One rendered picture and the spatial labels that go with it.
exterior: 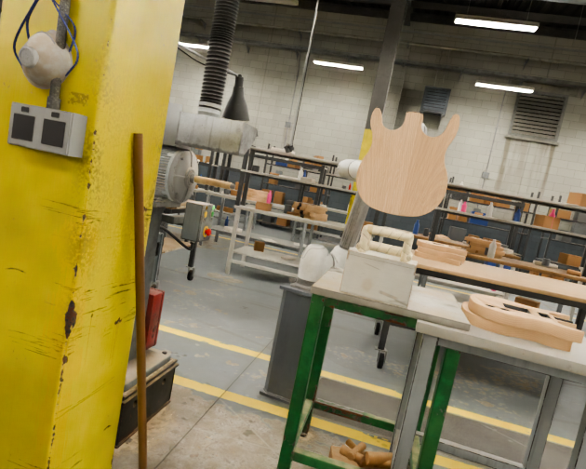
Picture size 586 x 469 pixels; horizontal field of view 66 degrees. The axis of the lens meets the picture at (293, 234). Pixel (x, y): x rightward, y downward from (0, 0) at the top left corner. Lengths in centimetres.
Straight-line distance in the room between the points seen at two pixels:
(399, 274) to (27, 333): 124
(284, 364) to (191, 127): 154
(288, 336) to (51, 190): 196
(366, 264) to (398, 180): 35
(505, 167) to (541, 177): 92
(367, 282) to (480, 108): 1175
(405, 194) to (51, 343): 130
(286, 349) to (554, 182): 1144
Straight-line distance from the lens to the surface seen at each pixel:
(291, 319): 276
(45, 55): 108
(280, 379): 290
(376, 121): 185
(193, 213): 239
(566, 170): 1366
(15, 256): 117
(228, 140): 197
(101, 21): 108
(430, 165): 182
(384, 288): 180
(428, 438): 200
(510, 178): 1331
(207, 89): 207
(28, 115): 108
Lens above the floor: 132
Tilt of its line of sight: 6 degrees down
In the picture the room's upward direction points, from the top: 11 degrees clockwise
